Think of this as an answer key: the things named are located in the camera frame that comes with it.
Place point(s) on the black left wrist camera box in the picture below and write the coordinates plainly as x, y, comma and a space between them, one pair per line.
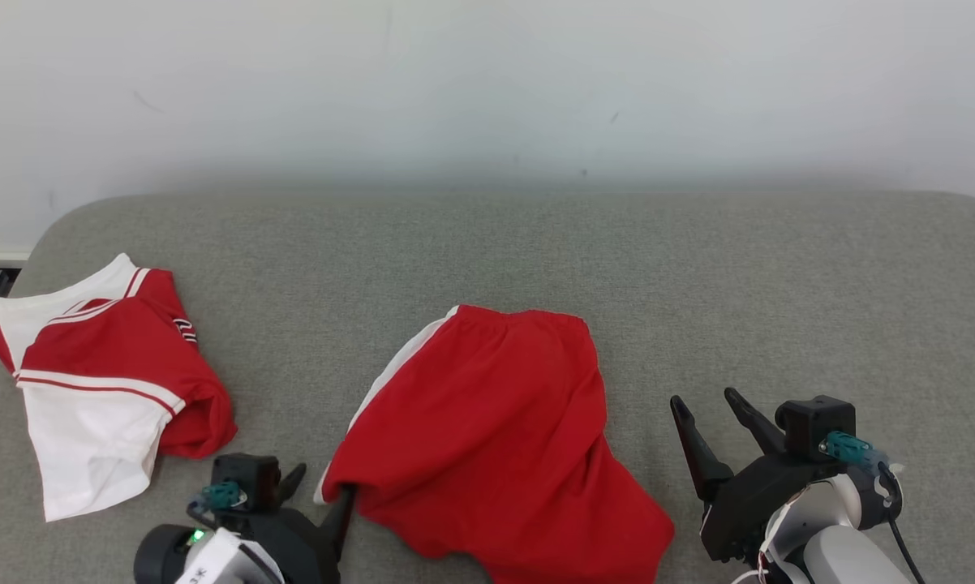
248, 478

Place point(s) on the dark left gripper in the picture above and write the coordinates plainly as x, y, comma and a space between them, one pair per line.
301, 551

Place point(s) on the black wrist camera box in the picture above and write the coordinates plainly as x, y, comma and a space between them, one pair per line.
248, 478
812, 426

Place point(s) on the teal camera connector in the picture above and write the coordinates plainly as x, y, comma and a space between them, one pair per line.
848, 448
224, 495

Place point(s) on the teal left camera connector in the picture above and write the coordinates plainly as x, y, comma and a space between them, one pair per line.
224, 495

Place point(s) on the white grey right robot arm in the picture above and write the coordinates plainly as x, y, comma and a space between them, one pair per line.
836, 560

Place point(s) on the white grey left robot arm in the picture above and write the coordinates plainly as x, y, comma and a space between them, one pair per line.
163, 560

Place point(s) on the teal right camera connector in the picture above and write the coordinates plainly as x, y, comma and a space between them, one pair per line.
848, 448

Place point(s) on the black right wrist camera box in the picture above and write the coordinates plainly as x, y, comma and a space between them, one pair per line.
812, 426

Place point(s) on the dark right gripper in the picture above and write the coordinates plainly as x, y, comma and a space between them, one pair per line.
743, 507

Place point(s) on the red Bulls shorts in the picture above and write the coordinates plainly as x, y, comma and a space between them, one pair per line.
487, 438

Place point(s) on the red and white jersey shirt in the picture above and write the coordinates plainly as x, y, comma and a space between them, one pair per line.
122, 357

